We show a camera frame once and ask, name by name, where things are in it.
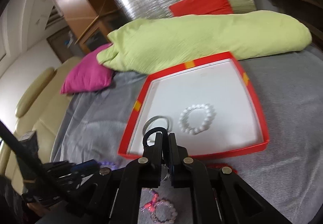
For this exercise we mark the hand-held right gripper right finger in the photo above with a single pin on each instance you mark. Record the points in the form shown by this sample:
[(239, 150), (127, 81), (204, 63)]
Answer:
[(172, 153)]

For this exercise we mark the red pillow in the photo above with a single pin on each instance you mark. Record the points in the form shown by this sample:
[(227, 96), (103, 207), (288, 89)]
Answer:
[(201, 3)]

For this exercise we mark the grey bed sheet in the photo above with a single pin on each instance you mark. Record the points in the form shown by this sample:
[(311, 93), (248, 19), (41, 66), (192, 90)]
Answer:
[(277, 125)]

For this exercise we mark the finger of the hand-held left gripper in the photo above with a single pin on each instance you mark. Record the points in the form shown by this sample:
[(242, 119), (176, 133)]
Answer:
[(84, 164), (59, 165)]

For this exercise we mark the beige sofa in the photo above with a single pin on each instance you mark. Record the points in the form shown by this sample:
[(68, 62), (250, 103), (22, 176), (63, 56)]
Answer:
[(37, 112)]

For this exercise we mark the magenta pillow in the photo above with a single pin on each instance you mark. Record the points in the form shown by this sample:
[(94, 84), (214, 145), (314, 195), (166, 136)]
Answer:
[(85, 75)]

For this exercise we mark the light green blanket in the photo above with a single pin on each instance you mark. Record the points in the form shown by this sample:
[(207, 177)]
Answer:
[(189, 39)]

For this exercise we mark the red cardboard box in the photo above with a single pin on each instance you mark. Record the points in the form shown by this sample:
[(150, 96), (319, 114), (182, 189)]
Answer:
[(214, 92)]

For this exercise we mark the silver metal bangle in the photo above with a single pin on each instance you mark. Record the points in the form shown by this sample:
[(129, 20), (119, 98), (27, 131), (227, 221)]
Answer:
[(151, 120)]

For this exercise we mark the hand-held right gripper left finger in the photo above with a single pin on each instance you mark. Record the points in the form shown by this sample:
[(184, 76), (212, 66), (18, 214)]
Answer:
[(158, 148)]

